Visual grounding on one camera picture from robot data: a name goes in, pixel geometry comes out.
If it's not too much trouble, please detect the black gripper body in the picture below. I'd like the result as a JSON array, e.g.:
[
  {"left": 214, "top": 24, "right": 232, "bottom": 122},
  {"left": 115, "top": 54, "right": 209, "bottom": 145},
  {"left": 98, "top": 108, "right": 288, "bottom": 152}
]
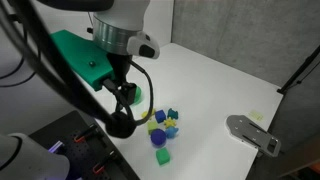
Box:
[{"left": 105, "top": 52, "right": 133, "bottom": 86}]

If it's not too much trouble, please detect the black perforated base board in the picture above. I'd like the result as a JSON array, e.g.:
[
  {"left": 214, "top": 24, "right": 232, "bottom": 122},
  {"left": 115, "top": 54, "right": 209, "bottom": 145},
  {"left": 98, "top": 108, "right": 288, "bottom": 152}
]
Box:
[{"left": 28, "top": 110, "right": 141, "bottom": 180}]

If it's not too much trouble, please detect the grey metal mounting plate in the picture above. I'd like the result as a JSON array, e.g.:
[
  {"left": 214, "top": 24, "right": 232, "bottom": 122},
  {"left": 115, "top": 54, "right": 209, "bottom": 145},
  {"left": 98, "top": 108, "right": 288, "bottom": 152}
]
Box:
[{"left": 225, "top": 114, "right": 282, "bottom": 158}]

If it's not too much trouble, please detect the black tripod leg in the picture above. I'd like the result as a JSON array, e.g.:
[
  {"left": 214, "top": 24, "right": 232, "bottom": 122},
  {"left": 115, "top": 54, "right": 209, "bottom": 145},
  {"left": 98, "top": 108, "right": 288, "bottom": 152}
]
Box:
[{"left": 276, "top": 44, "right": 320, "bottom": 95}]

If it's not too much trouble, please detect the blue toy cube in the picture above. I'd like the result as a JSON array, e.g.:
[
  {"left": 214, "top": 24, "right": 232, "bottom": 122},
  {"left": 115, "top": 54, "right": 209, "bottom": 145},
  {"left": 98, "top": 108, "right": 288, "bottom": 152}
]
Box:
[{"left": 154, "top": 109, "right": 167, "bottom": 124}]

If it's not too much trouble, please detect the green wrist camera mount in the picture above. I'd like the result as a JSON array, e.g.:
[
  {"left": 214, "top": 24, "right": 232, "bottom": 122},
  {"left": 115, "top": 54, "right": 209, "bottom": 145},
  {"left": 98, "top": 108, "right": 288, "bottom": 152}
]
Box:
[{"left": 49, "top": 29, "right": 116, "bottom": 92}]

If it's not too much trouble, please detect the yellow bear toy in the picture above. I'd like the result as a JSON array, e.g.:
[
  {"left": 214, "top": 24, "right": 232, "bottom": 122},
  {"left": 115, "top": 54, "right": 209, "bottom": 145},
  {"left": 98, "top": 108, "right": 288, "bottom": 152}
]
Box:
[{"left": 140, "top": 108, "right": 157, "bottom": 121}]

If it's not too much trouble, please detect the yellow spiky star toy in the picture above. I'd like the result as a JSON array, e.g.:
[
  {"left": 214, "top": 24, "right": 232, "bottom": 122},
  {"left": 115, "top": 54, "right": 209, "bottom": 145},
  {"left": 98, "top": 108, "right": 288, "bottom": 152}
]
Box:
[{"left": 163, "top": 117, "right": 178, "bottom": 129}]

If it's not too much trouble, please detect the black clamp orange tip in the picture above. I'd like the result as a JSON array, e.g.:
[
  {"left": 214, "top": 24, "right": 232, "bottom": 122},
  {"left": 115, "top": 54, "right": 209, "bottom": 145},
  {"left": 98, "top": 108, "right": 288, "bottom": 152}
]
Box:
[
  {"left": 92, "top": 150, "right": 118, "bottom": 175},
  {"left": 73, "top": 123, "right": 98, "bottom": 144}
]

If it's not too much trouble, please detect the teal toy figure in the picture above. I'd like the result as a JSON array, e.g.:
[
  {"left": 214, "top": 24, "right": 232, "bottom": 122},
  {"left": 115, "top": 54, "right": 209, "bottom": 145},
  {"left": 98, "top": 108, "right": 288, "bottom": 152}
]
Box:
[{"left": 166, "top": 107, "right": 180, "bottom": 120}]

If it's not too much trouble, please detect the light green toy cube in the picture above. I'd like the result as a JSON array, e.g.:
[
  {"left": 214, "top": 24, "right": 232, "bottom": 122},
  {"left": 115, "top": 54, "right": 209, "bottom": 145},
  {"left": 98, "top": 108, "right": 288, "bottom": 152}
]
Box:
[{"left": 147, "top": 120, "right": 159, "bottom": 136}]

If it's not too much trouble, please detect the yellow tape piece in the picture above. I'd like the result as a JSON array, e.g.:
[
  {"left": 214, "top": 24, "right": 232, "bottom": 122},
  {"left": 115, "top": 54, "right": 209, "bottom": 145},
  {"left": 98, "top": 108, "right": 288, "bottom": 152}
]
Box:
[{"left": 248, "top": 110, "right": 264, "bottom": 122}]

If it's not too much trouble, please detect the thick black cable bundle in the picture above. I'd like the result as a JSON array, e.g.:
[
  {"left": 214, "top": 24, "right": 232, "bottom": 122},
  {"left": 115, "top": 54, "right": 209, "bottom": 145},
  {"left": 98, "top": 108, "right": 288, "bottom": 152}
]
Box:
[{"left": 0, "top": 0, "right": 138, "bottom": 140}]

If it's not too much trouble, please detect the green bowl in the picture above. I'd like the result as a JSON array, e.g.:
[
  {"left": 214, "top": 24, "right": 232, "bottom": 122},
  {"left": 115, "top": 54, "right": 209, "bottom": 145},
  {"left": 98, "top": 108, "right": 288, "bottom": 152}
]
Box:
[{"left": 131, "top": 85, "right": 143, "bottom": 107}]

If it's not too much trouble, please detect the dark blue spiky ball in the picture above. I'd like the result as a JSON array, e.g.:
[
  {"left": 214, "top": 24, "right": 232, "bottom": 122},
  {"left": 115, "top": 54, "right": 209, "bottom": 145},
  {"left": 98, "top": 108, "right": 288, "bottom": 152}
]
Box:
[{"left": 150, "top": 128, "right": 168, "bottom": 148}]

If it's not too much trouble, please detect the light blue toy figure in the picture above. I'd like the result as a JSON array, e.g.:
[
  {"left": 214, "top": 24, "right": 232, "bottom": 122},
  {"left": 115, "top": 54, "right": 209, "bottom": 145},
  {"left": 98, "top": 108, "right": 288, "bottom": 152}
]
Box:
[{"left": 164, "top": 126, "right": 180, "bottom": 140}]

